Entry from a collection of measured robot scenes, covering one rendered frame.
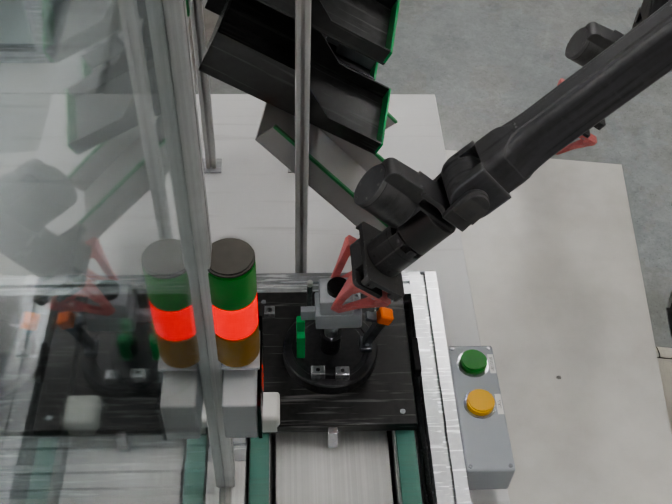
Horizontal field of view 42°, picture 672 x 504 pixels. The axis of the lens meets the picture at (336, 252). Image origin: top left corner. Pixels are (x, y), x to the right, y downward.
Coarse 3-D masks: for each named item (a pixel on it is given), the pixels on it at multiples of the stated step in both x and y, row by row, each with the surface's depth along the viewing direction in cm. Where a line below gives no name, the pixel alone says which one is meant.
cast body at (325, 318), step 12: (324, 288) 119; (336, 288) 117; (324, 300) 117; (348, 300) 117; (312, 312) 121; (324, 312) 119; (336, 312) 119; (348, 312) 119; (360, 312) 120; (324, 324) 121; (336, 324) 121; (348, 324) 121; (360, 324) 121
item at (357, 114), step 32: (256, 0) 126; (224, 32) 127; (256, 32) 130; (288, 32) 129; (224, 64) 119; (256, 64) 119; (288, 64) 130; (320, 64) 133; (256, 96) 123; (288, 96) 122; (320, 96) 129; (352, 96) 133; (384, 96) 135; (320, 128) 126; (352, 128) 125; (384, 128) 129
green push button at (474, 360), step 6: (462, 354) 132; (468, 354) 132; (474, 354) 132; (480, 354) 132; (462, 360) 131; (468, 360) 131; (474, 360) 131; (480, 360) 131; (486, 360) 131; (462, 366) 131; (468, 366) 130; (474, 366) 130; (480, 366) 130; (468, 372) 130; (474, 372) 130; (480, 372) 130
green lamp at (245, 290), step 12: (216, 276) 83; (240, 276) 83; (252, 276) 85; (216, 288) 84; (228, 288) 84; (240, 288) 84; (252, 288) 86; (216, 300) 86; (228, 300) 85; (240, 300) 86; (252, 300) 87
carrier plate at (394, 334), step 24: (288, 312) 136; (264, 336) 133; (384, 336) 133; (264, 360) 130; (384, 360) 130; (408, 360) 131; (264, 384) 127; (288, 384) 127; (384, 384) 128; (408, 384) 128; (288, 408) 125; (312, 408) 125; (336, 408) 125; (360, 408) 125; (384, 408) 125; (408, 408) 125; (264, 432) 124; (288, 432) 124
